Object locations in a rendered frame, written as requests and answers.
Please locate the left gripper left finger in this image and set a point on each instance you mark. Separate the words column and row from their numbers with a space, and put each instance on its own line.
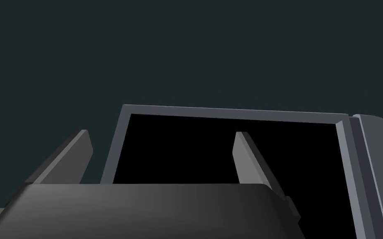
column 66, row 159

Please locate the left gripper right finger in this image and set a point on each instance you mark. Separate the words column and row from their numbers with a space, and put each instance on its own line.
column 248, row 162

